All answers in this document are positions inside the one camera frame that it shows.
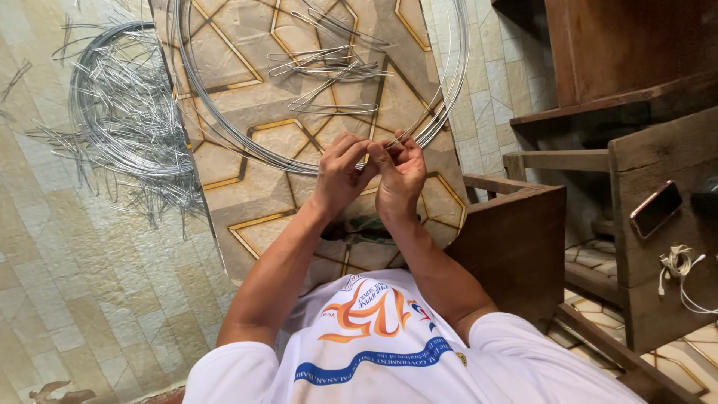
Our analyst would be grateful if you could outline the dark wooden cabinet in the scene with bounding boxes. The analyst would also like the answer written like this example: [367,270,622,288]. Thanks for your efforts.
[490,0,718,142]

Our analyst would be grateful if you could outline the large steel wire coil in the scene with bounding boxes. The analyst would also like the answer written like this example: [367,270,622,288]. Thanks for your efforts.
[167,0,471,176]

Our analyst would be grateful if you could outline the table with hexagon patterned cover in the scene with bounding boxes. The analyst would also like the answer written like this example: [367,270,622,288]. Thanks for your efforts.
[148,0,470,294]

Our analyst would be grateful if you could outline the wire coil with cut pieces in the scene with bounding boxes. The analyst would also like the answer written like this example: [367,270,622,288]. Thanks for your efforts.
[25,10,207,228]

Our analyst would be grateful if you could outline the group of bent wire clips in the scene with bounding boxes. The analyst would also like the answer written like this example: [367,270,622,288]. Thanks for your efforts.
[266,0,395,116]

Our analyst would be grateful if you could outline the person's right hand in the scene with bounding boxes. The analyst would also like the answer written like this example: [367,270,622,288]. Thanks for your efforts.
[366,130,429,223]

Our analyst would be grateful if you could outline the loose wire scraps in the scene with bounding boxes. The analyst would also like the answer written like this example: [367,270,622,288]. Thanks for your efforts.
[0,58,33,123]

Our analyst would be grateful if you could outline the white printed t-shirt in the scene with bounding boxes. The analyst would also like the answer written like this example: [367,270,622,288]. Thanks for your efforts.
[182,267,647,404]

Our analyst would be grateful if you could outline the brown wooden armchair frame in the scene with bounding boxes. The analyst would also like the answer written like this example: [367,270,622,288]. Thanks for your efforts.
[445,173,568,333]

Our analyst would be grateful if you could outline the person's left hand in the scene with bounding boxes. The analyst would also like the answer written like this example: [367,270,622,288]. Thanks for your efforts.
[311,132,380,218]

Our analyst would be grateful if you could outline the smartphone with pink case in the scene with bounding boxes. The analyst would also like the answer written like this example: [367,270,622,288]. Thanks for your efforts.
[629,180,684,241]

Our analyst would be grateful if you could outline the rough wooden bench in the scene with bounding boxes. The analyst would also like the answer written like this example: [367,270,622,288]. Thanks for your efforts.
[503,105,718,355]

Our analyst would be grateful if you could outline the white charger cable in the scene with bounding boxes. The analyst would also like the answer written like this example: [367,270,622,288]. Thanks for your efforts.
[657,242,718,315]

